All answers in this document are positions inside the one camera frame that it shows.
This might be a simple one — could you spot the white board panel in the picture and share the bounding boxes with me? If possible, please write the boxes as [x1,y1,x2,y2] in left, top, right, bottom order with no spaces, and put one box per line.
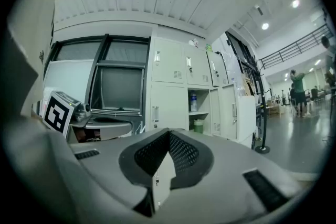
[43,59,95,113]

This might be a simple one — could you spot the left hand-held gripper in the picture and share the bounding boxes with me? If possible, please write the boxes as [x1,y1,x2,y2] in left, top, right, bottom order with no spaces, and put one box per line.
[41,90,133,141]

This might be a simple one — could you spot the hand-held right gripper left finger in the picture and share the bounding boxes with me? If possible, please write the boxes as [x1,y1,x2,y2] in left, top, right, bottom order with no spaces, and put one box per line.
[13,123,170,224]

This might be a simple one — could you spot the white locker cabinets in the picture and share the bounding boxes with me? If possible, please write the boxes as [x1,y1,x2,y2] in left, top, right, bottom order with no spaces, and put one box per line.
[147,36,257,150]

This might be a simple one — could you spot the green round container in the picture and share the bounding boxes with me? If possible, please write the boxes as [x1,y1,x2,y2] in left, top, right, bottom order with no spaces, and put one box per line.
[193,118,206,134]

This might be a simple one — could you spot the black window frame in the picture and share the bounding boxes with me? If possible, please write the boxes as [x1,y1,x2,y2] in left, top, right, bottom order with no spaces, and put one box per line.
[41,33,152,118]

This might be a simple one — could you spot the plastic bottle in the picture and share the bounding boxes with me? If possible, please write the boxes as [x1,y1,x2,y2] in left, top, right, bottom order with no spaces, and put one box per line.
[189,89,198,113]

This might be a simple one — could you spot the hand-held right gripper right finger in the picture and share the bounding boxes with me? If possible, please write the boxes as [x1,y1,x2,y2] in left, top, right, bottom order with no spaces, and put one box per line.
[154,127,319,224]

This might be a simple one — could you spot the black metal railing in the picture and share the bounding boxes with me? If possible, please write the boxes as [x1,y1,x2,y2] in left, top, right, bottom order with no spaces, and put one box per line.
[258,23,333,70]

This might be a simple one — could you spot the black framed glass partition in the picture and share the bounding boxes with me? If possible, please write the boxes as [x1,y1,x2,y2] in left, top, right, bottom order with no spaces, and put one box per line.
[225,30,265,103]

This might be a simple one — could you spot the person's beige t-shirt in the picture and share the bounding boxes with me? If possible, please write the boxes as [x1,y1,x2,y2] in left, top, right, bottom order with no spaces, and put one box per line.
[4,0,65,126]

